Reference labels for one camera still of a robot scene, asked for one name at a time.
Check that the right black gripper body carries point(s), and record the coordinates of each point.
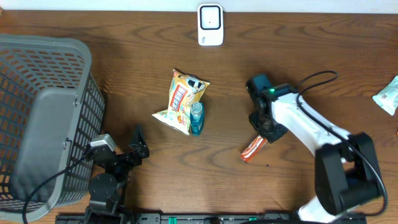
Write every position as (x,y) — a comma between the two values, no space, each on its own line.
(266,127)

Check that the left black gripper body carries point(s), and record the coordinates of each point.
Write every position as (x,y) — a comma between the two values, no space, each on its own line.
(120,172)

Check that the red snack bar wrapper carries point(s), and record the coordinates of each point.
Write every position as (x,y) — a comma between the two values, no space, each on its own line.
(253,149)

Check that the blue mouthwash bottle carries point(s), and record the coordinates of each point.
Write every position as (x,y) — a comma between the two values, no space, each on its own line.
(197,118)

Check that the yellow snack bag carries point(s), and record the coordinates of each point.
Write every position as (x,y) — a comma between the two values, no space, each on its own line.
(184,91)

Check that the light green tissue pack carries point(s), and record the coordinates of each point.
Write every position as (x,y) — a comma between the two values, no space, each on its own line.
(387,97)

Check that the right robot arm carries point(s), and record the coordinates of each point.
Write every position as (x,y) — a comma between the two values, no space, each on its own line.
(347,172)

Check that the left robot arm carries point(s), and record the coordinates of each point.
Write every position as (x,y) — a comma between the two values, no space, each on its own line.
(108,189)

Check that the grey plastic shopping basket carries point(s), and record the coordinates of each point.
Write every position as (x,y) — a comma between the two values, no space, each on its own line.
(51,108)

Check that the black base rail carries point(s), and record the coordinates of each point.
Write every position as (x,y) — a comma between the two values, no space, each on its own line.
(155,218)

